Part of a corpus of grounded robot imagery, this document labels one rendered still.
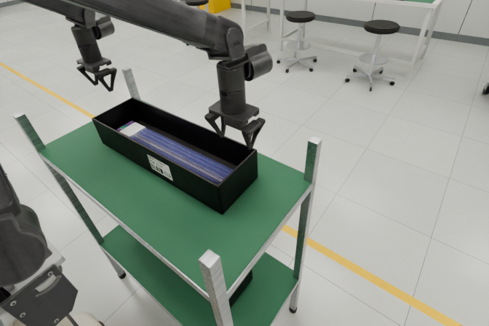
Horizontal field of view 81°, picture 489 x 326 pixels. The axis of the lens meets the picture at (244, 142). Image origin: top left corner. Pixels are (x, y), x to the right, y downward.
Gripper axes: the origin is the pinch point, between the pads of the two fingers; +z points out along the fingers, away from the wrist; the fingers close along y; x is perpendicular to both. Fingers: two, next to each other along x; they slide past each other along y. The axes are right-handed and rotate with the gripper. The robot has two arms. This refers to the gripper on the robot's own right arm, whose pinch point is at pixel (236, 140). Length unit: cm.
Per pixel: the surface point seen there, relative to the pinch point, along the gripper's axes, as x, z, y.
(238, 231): 10.0, 20.3, -6.8
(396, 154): -167, 114, -26
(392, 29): -273, 52, 21
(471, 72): -361, 113, -59
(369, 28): -269, 53, 42
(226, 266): 19.1, 20.4, -10.4
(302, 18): -266, 53, 115
